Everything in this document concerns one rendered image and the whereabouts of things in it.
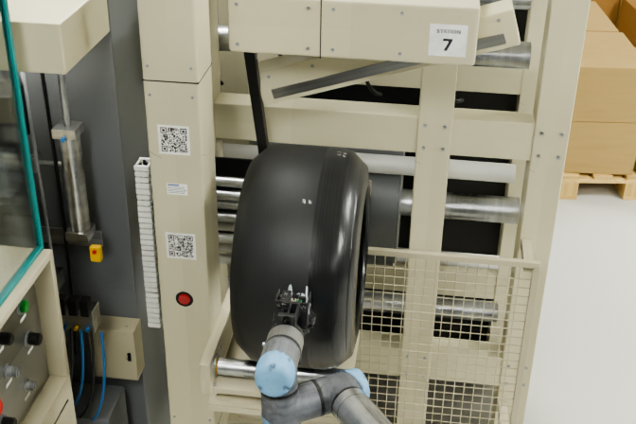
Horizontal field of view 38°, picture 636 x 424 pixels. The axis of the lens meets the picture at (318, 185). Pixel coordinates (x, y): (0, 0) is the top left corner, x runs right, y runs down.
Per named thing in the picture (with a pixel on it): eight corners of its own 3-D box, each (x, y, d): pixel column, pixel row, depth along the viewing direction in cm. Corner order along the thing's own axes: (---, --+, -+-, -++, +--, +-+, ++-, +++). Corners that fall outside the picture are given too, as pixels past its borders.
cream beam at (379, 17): (227, 53, 230) (225, -6, 223) (248, 21, 253) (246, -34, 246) (474, 68, 224) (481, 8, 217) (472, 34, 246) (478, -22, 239)
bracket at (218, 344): (200, 394, 235) (199, 363, 231) (233, 304, 270) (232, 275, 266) (213, 396, 235) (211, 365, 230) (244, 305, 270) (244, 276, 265)
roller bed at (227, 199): (200, 265, 279) (195, 178, 264) (211, 239, 291) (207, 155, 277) (264, 271, 276) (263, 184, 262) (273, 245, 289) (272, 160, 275)
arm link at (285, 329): (300, 368, 185) (260, 363, 186) (304, 356, 189) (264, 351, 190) (301, 336, 182) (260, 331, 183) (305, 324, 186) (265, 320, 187)
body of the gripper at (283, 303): (312, 290, 197) (305, 319, 186) (311, 325, 200) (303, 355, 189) (277, 287, 197) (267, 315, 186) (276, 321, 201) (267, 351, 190)
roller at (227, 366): (213, 378, 238) (211, 367, 235) (217, 362, 241) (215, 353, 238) (348, 391, 234) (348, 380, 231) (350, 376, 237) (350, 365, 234)
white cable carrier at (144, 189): (148, 326, 243) (132, 166, 221) (152, 315, 248) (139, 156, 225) (164, 328, 243) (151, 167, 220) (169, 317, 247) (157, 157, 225)
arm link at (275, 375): (253, 401, 176) (251, 363, 173) (264, 369, 186) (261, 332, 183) (294, 403, 175) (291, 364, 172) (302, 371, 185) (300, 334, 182)
